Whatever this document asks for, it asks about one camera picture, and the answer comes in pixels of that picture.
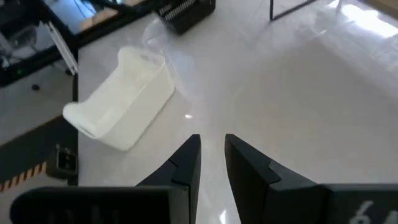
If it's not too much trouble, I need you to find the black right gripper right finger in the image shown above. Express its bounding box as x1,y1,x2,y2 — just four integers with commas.
224,133,398,224

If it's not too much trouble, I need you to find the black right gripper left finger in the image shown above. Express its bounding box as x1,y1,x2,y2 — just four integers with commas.
9,133,202,224

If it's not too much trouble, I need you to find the large white plastic basket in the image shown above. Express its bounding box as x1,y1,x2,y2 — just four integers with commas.
62,45,176,152

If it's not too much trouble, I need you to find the orange black hazard tape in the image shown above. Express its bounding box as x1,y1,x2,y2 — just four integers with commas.
0,161,47,192

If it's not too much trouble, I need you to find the black slotted plastic basket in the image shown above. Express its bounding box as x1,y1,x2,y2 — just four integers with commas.
152,0,216,35

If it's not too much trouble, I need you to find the black table-level camera box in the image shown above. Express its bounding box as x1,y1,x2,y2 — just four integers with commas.
46,144,78,181

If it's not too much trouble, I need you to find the silver aluminium frame strut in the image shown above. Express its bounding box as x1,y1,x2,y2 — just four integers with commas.
45,21,79,76

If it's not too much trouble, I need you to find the black metal shelf frame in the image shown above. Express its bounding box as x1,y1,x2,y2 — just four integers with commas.
269,0,318,21

